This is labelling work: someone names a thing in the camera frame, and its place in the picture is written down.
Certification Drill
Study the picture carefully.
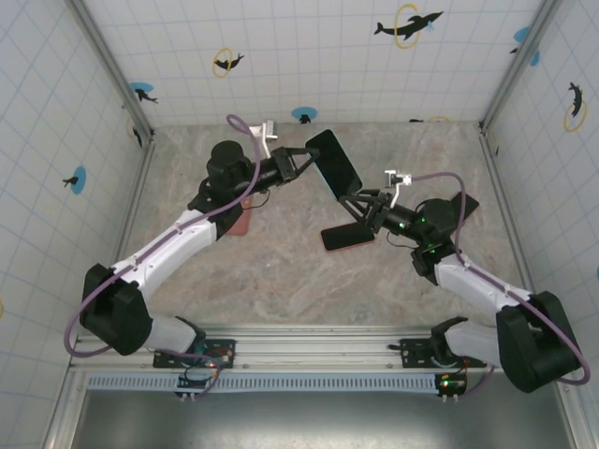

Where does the white slotted cable duct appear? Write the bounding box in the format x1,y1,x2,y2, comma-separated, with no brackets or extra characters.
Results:
86,372,444,393

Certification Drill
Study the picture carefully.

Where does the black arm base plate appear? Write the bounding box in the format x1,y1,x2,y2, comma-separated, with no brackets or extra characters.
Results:
153,337,238,370
388,337,488,370

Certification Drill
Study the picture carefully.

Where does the grey metal panel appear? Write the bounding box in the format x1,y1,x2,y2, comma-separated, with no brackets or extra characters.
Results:
74,390,577,449

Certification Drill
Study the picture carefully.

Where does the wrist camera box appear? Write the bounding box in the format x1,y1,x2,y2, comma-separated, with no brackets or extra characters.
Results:
247,120,280,158
383,168,414,210

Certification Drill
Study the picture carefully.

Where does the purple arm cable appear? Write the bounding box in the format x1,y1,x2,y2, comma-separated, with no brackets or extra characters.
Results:
409,171,591,398
64,114,263,398

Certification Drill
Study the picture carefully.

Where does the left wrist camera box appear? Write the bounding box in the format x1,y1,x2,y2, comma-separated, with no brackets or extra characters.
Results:
247,120,280,158

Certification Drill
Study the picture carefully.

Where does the aluminium table side rail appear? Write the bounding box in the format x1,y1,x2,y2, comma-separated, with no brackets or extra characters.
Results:
95,133,158,334
479,123,552,334

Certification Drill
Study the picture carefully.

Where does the small black controller board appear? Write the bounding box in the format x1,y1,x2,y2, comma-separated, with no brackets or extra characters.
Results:
434,372,468,402
175,372,212,402

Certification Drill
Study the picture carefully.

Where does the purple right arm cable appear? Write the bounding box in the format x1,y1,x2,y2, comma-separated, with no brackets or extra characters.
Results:
409,171,591,398

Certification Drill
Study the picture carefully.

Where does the aluminium frame bar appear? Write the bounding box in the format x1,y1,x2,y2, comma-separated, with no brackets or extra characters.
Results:
554,372,592,449
44,371,90,449

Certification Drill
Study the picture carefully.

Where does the aluminium frame post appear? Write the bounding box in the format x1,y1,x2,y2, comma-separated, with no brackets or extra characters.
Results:
68,0,156,139
479,0,562,132

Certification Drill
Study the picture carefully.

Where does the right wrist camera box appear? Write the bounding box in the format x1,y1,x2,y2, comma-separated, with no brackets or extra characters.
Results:
383,168,414,210

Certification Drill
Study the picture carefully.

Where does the aluminium mounting rail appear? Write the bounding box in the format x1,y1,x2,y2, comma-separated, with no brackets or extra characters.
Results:
69,325,581,373

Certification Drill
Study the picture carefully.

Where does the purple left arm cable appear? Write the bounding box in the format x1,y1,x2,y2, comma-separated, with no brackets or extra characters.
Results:
64,114,263,398

